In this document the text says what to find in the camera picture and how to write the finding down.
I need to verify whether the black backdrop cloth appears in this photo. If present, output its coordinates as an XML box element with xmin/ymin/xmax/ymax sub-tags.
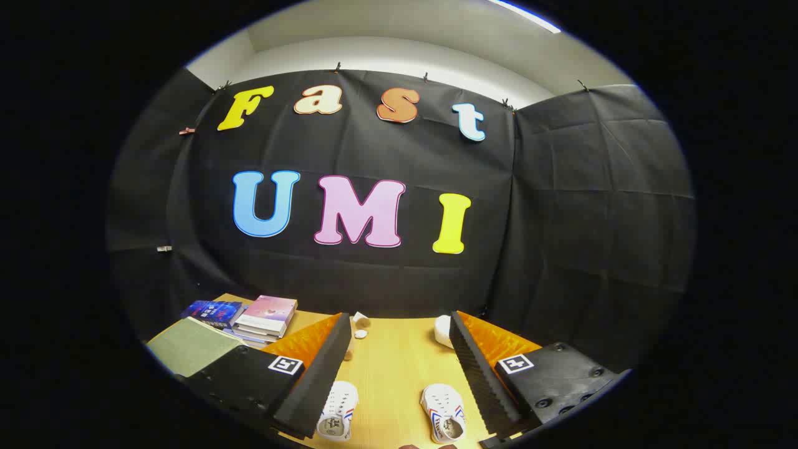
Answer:
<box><xmin>106</xmin><ymin>67</ymin><xmax>696</xmax><ymax>375</ymax></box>

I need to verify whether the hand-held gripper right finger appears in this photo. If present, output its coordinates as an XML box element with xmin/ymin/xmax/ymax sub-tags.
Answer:
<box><xmin>449</xmin><ymin>311</ymin><xmax>632</xmax><ymax>447</ymax></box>

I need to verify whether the dark blue book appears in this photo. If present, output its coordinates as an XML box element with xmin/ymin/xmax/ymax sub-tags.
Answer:
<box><xmin>181</xmin><ymin>301</ymin><xmax>247</xmax><ymax>329</ymax></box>

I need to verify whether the pale blue book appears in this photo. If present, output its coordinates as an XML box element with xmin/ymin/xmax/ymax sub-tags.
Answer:
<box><xmin>229</xmin><ymin>331</ymin><xmax>278</xmax><ymax>349</ymax></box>

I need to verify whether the white book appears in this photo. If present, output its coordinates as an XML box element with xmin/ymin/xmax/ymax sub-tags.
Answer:
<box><xmin>232</xmin><ymin>324</ymin><xmax>286</xmax><ymax>340</ymax></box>

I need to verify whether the brown plush toy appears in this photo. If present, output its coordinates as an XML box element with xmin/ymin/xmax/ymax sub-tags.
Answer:
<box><xmin>343</xmin><ymin>311</ymin><xmax>372</xmax><ymax>362</ymax></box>

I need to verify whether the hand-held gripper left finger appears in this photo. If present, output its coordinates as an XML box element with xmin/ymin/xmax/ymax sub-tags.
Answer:
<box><xmin>185</xmin><ymin>312</ymin><xmax>353</xmax><ymax>440</ymax></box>

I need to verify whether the pink cover book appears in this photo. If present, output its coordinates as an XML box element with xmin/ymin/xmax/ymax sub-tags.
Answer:
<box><xmin>234</xmin><ymin>295</ymin><xmax>298</xmax><ymax>330</ymax></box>

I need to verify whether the white canvas shoe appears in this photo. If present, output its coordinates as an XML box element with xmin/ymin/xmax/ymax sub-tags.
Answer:
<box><xmin>316</xmin><ymin>380</ymin><xmax>360</xmax><ymax>442</ymax></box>
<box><xmin>420</xmin><ymin>383</ymin><xmax>467</xmax><ymax>445</ymax></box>

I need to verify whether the green fabric storage box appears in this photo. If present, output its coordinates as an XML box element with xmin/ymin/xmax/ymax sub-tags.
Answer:
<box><xmin>147</xmin><ymin>317</ymin><xmax>245</xmax><ymax>378</ymax></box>

